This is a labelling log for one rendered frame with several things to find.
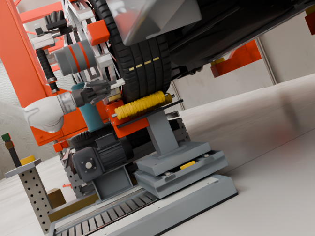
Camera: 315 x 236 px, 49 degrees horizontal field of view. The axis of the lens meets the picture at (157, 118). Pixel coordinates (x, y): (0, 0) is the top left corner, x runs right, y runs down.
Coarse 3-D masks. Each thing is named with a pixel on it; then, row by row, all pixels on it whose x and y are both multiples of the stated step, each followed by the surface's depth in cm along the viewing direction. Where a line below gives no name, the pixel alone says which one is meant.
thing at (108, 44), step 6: (84, 0) 167; (90, 6) 178; (96, 12) 153; (96, 18) 168; (108, 42) 164; (108, 48) 182; (114, 60) 172; (114, 66) 173; (108, 72) 197; (108, 78) 195; (120, 78) 160; (120, 90) 183
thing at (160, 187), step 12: (204, 156) 159; (216, 156) 159; (180, 168) 156; (192, 168) 156; (204, 168) 157; (216, 168) 159; (144, 180) 172; (156, 180) 165; (168, 180) 153; (180, 180) 154; (192, 180) 156; (156, 192) 154; (168, 192) 153
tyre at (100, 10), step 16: (96, 0) 146; (112, 32) 143; (112, 48) 150; (128, 48) 147; (144, 48) 148; (160, 48) 151; (128, 64) 148; (144, 64) 151; (160, 64) 156; (128, 80) 152; (144, 80) 156; (160, 80) 162; (128, 96) 161
